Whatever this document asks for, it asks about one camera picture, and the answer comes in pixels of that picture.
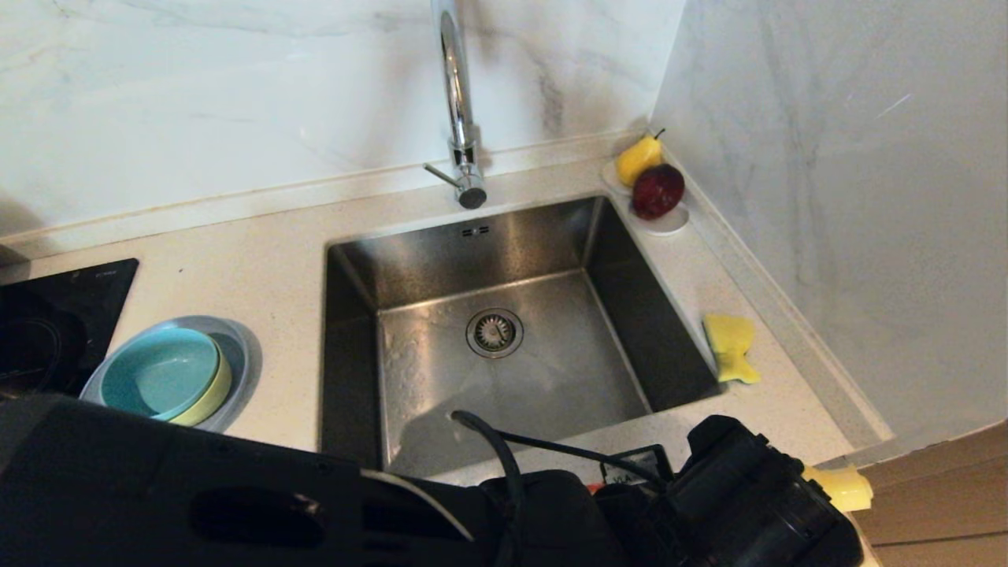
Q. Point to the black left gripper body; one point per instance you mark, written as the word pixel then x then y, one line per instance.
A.
pixel 748 504

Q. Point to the stainless steel sink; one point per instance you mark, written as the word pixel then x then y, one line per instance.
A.
pixel 441 370

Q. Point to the orange dish soap bottle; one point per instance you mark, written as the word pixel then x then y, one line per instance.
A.
pixel 843 488

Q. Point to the yellow sponge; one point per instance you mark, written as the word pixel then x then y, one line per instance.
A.
pixel 728 335

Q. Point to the light wooden cabinet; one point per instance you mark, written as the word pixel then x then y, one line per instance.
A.
pixel 945 504

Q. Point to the yellow pear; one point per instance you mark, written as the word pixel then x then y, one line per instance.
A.
pixel 636 161

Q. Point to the chrome faucet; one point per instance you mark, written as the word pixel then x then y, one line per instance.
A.
pixel 459 94

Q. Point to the gray plate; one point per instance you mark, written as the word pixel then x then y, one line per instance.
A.
pixel 236 346

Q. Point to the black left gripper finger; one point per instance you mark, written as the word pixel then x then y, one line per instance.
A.
pixel 630 466

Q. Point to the teal bowl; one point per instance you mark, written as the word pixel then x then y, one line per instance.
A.
pixel 157 374

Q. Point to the dark red apple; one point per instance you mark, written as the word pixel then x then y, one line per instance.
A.
pixel 657 193

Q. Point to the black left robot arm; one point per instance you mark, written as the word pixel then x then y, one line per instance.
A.
pixel 157 488

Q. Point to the metal sink drain strainer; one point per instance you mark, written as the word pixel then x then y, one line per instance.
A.
pixel 494 333

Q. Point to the small white fruit dish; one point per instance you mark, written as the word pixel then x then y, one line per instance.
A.
pixel 669 225

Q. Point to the yellow-green bowl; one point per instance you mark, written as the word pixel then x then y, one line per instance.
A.
pixel 216 390

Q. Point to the black induction cooktop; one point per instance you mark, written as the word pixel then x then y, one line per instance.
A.
pixel 94 291

